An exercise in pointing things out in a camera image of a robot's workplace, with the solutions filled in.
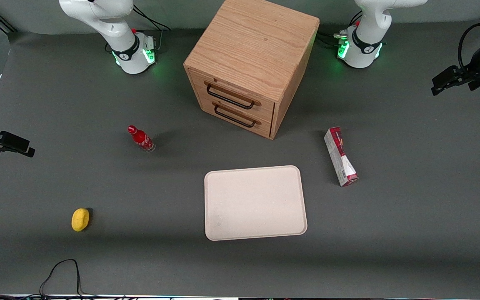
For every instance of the wooden drawer cabinet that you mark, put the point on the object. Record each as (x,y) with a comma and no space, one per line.
(252,46)

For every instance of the beige plastic tray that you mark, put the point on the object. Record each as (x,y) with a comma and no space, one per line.
(254,203)

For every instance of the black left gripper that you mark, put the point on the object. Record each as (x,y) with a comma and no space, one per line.
(471,74)

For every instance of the red tartan cookie box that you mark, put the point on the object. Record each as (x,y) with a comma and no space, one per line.
(340,158)

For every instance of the wooden drawer front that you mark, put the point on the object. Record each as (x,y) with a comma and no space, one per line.
(223,91)
(261,127)

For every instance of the yellow lemon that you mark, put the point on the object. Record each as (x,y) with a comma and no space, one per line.
(80,219)

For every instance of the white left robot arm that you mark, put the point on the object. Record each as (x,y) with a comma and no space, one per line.
(365,46)

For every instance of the red cola bottle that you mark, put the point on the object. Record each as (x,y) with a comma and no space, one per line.
(141,139)

